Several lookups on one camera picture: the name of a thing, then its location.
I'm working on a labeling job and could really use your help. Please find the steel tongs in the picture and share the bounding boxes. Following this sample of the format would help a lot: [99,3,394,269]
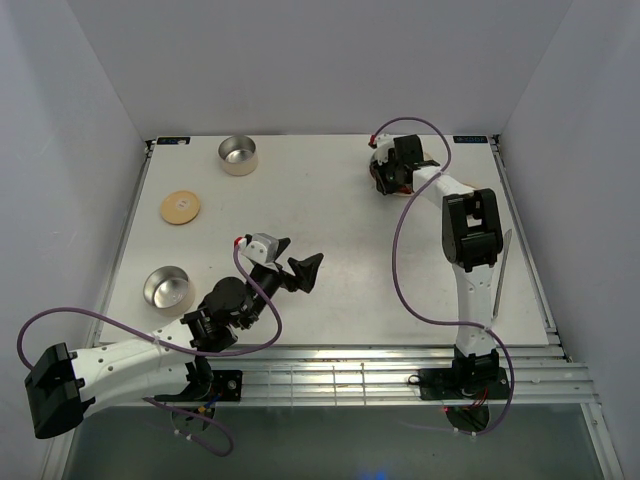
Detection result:
[492,229,513,320]

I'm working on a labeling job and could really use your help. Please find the ceramic food plate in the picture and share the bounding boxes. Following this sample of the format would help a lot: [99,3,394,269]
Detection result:
[369,148,440,196]

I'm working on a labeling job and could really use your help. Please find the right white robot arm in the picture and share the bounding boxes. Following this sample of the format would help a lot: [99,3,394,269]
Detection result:
[369,135,509,402]

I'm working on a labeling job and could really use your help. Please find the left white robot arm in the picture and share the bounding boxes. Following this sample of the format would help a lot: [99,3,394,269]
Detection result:
[16,234,324,439]

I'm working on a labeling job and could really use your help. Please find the near steel lunch bowl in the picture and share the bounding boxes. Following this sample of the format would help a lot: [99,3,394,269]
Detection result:
[142,265,195,317]

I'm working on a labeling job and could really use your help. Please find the steel lunch bowl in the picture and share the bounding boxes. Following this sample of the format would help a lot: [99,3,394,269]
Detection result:
[142,265,195,317]
[218,135,259,176]

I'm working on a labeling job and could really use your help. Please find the far steel lunch bowl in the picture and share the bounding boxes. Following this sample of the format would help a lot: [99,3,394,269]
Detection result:
[218,135,259,176]

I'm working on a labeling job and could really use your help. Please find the right blue label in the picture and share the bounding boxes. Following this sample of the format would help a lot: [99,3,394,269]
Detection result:
[453,135,488,144]

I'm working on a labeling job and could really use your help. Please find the blue label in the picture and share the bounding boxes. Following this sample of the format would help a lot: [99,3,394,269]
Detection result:
[453,135,488,144]
[156,136,191,146]

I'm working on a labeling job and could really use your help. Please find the left wooden lid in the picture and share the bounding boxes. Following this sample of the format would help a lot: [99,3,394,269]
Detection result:
[160,190,201,225]

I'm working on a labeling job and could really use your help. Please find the left blue label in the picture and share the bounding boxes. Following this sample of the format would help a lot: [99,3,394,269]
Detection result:
[156,136,191,146]

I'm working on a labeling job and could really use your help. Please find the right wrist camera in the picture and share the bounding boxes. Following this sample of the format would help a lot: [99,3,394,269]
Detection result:
[369,134,394,165]

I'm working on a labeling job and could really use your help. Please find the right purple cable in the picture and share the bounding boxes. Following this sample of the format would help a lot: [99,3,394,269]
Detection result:
[372,116,516,437]

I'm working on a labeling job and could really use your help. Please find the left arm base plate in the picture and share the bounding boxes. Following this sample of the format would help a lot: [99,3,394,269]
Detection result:
[153,370,243,403]

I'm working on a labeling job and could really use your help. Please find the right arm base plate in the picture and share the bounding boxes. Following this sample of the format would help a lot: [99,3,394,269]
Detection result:
[407,368,510,401]

